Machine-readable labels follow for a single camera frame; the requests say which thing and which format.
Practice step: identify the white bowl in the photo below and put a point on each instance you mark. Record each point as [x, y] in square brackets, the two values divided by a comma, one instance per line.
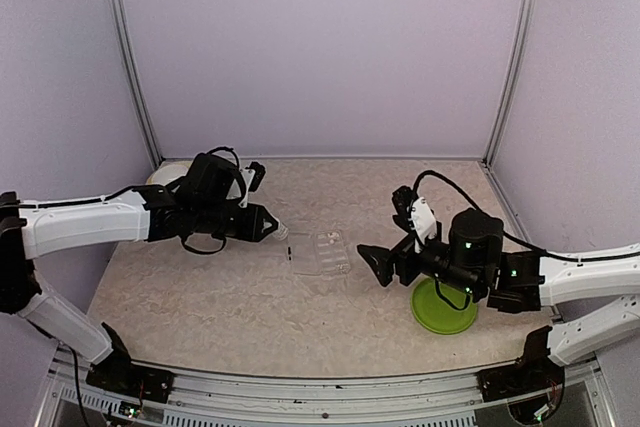
[165, 174]

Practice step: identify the right aluminium frame post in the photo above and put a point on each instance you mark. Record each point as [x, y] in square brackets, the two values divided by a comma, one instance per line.
[523, 24]

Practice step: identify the clear plastic pill organizer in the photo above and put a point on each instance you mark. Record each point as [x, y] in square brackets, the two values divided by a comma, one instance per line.
[311, 254]

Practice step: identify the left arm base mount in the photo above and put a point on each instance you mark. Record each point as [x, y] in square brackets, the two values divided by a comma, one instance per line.
[118, 374]

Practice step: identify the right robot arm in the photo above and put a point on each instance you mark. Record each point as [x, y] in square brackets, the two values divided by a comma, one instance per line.
[469, 257]

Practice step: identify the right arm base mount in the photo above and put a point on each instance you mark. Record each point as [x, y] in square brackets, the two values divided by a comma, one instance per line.
[529, 373]

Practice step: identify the green plate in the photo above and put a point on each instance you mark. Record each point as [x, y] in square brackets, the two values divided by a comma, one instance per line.
[444, 312]

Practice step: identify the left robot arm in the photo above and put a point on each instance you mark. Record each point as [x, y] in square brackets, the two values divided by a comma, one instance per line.
[208, 195]

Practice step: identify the left aluminium frame post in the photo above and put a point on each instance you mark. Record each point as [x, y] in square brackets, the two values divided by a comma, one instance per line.
[140, 109]

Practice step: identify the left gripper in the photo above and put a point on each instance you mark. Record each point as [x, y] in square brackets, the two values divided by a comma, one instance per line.
[256, 217]

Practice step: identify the aluminium frame post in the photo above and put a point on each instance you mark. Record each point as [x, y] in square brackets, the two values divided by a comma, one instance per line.
[140, 109]
[523, 24]

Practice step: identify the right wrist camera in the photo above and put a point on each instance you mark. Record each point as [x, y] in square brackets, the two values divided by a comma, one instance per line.
[414, 215]

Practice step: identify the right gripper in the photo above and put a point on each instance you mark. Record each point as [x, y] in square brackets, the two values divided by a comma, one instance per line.
[404, 256]

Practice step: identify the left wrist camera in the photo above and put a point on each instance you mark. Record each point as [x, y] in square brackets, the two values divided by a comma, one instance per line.
[252, 176]

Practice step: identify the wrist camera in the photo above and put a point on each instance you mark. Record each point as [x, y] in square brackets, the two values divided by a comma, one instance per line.
[252, 176]
[414, 215]

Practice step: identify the small white pill bottle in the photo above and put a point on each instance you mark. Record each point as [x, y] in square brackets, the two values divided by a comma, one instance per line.
[281, 233]

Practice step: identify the front aluminium rail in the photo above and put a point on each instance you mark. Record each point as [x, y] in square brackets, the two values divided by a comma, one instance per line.
[200, 398]

